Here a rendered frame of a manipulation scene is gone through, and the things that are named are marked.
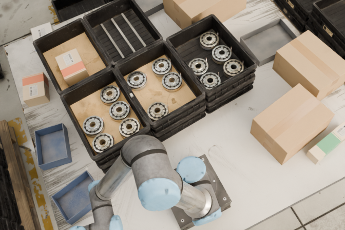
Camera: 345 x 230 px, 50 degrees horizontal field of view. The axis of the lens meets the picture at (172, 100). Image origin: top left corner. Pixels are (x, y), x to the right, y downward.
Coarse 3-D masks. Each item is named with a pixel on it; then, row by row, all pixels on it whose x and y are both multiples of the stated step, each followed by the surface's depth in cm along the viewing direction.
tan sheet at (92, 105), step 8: (88, 96) 191; (96, 96) 190; (72, 104) 189; (80, 104) 189; (88, 104) 188; (96, 104) 188; (104, 104) 188; (128, 104) 186; (80, 112) 187; (88, 112) 186; (96, 112) 186; (104, 112) 185; (80, 120) 184; (104, 120) 183; (112, 120) 183; (112, 128) 180; (128, 128) 180; (88, 136) 180; (120, 136) 178
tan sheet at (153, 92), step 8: (144, 72) 195; (152, 72) 194; (176, 72) 193; (136, 80) 193; (152, 80) 192; (160, 80) 191; (144, 88) 190; (152, 88) 189; (160, 88) 189; (184, 88) 187; (136, 96) 188; (144, 96) 188; (152, 96) 187; (160, 96) 187; (168, 96) 186; (176, 96) 186; (184, 96) 185; (192, 96) 185; (144, 104) 185; (168, 104) 184; (176, 104) 183
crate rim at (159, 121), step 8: (152, 48) 190; (168, 48) 188; (136, 56) 188; (176, 56) 185; (120, 64) 186; (120, 72) 184; (192, 80) 178; (128, 88) 179; (200, 88) 175; (200, 96) 173; (184, 104) 172; (192, 104) 173; (144, 112) 173; (176, 112) 170; (160, 120) 169
